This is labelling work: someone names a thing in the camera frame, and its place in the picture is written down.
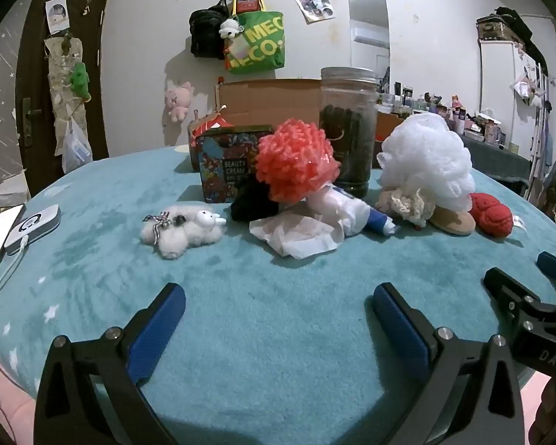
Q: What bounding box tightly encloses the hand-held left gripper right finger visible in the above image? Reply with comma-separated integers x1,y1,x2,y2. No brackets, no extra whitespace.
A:
372,282,524,445

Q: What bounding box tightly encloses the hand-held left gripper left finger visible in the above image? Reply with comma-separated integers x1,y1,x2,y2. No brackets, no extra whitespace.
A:
34,282,187,445

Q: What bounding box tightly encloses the red knitted ball with tag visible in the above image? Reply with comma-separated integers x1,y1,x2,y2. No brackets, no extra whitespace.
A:
469,192,526,238

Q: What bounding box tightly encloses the tan plush pad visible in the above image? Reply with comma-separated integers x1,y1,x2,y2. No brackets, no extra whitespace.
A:
428,206,477,236

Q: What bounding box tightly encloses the white sheep plush keychain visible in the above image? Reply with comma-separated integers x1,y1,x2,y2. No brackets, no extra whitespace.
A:
140,201,228,260

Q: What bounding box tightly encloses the blue soft tube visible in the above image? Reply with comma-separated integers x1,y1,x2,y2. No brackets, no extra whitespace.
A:
367,208,402,237

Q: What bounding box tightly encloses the cream scrunchie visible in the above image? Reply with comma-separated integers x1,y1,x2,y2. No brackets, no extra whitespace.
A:
375,188,436,229

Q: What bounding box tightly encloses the white tissue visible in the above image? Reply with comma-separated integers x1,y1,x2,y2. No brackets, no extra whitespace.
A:
249,213,346,260

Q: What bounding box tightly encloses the black scrunchie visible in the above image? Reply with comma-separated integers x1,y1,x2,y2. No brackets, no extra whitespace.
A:
230,181,283,223

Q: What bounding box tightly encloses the white mesh bath pouf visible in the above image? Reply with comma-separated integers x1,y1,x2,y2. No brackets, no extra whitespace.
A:
379,112,476,211

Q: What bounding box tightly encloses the coral mesh bath pouf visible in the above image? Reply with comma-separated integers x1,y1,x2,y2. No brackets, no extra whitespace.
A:
256,119,341,204

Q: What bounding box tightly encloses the red lined cardboard box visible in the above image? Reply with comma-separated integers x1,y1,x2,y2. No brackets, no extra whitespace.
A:
188,79,413,172

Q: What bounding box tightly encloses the white power bank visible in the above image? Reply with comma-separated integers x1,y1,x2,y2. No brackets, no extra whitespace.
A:
4,204,62,256

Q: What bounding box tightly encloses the colourful printed tin box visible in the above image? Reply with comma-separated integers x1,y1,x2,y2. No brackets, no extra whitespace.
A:
197,125,276,204

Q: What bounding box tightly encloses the cluttered dark side table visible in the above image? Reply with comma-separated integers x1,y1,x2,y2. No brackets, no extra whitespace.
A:
377,81,508,144

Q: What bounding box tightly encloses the white wardrobe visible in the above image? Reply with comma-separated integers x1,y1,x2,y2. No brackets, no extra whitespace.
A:
479,37,550,149

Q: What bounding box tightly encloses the large glass jar metal lid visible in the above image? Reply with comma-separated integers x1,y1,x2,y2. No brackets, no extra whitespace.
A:
319,67,380,199

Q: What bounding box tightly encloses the clear plastic bag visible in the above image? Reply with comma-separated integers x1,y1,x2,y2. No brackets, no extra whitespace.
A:
62,118,93,174

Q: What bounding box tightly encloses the pink rabbit plush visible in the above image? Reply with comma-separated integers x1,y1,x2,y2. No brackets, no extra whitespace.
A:
164,81,194,123

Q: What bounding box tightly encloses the patterned storage bag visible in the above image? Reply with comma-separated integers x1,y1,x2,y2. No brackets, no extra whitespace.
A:
476,7,533,42

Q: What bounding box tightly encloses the green plush toy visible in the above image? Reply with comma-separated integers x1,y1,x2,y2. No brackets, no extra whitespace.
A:
69,62,92,101

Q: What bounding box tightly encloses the beige hanging door organizer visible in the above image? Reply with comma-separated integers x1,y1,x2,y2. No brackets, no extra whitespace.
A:
44,37,91,123

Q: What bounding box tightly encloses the dark brown door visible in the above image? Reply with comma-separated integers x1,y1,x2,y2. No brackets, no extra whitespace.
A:
21,0,109,195

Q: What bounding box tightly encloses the green tote bag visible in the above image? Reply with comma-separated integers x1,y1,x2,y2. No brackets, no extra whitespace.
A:
224,0,285,75

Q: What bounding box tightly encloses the black bag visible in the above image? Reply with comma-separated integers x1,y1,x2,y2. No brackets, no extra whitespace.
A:
188,0,235,60

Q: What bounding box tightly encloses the small photo card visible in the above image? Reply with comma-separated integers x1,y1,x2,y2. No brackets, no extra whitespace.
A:
45,0,70,35

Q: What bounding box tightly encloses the white charging cable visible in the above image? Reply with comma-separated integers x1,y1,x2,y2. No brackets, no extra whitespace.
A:
0,236,29,318

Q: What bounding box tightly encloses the frameless wall mirror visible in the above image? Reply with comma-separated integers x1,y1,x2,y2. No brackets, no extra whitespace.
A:
348,0,392,96

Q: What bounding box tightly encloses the wall photo poster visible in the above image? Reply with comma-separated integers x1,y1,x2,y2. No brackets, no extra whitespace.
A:
291,0,337,24

